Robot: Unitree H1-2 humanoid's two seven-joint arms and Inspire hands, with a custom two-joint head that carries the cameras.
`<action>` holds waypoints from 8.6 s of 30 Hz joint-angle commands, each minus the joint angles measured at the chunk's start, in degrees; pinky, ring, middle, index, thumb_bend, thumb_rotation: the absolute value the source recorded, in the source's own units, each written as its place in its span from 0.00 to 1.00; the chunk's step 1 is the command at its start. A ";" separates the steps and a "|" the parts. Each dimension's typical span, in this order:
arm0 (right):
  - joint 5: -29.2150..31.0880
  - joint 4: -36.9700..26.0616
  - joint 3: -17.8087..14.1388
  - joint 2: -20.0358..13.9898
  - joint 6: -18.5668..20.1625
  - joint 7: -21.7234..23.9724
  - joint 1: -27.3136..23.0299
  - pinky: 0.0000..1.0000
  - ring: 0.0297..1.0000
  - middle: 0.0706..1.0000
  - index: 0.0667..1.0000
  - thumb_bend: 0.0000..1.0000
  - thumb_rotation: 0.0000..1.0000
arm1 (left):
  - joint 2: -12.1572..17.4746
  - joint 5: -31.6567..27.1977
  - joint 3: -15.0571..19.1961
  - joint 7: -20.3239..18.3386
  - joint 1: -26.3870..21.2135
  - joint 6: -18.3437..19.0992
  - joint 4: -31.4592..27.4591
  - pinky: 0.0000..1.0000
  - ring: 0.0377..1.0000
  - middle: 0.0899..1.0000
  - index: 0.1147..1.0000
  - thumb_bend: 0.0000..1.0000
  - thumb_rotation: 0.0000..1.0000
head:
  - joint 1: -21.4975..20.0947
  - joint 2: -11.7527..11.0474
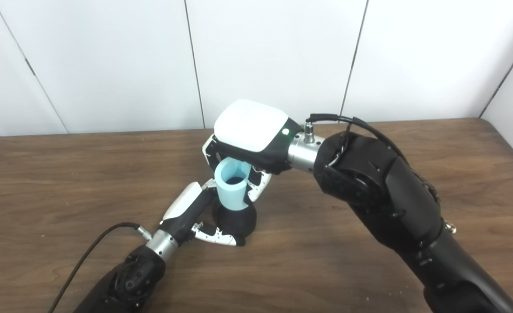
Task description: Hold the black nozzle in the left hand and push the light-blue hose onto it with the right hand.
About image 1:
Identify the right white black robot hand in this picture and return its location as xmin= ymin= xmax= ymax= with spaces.
xmin=202 ymin=99 xmax=304 ymax=204

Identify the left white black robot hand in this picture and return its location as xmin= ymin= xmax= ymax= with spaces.
xmin=158 ymin=179 xmax=246 ymax=247

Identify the light-blue short hose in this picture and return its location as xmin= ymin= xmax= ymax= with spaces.
xmin=214 ymin=157 xmax=251 ymax=211

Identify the black flared nozzle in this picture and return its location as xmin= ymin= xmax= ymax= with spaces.
xmin=213 ymin=174 xmax=257 ymax=239

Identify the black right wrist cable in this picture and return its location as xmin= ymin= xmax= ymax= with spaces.
xmin=305 ymin=113 xmax=439 ymax=200

